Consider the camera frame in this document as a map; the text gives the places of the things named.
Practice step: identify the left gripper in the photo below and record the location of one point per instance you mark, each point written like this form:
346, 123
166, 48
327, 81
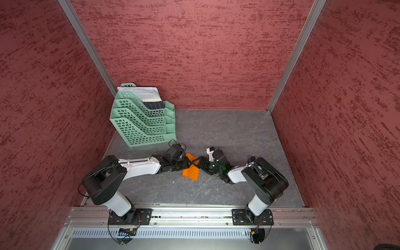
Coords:
185, 164

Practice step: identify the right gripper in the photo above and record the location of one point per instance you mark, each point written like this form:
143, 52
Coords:
204, 166

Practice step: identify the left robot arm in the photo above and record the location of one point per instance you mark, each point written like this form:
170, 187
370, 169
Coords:
103, 181

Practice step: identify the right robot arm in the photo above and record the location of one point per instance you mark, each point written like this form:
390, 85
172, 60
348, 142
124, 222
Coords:
268, 183

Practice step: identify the green file organizer rack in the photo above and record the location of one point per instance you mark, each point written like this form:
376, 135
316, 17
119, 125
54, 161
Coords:
143, 123

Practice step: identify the white papers in rack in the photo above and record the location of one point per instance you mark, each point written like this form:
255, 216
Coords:
144, 94

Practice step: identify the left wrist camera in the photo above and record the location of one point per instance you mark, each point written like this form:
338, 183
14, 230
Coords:
174, 152

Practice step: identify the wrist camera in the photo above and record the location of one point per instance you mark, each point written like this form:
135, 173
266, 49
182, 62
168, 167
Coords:
174, 152
216, 155

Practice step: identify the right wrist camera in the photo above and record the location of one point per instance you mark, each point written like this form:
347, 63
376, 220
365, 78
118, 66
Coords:
216, 155

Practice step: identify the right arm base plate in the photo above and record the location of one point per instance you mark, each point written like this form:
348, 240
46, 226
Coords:
244, 217

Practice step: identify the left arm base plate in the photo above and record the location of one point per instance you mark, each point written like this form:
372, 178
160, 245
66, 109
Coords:
136, 217

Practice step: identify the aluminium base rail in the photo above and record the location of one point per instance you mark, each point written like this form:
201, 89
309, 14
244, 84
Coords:
191, 216

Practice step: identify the white vented cable duct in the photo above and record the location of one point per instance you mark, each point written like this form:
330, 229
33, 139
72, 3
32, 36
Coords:
163, 233

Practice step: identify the left corner aluminium post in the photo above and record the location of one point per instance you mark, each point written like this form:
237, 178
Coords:
73, 18

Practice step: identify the corner aluminium post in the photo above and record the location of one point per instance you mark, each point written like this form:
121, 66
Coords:
310, 22
73, 18

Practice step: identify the right corner aluminium post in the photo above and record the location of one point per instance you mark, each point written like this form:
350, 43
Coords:
310, 22

